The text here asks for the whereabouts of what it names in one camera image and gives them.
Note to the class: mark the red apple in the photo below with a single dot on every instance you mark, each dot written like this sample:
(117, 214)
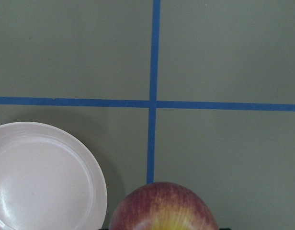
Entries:
(163, 206)

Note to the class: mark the pink plate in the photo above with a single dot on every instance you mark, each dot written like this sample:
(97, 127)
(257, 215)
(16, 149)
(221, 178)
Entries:
(49, 180)

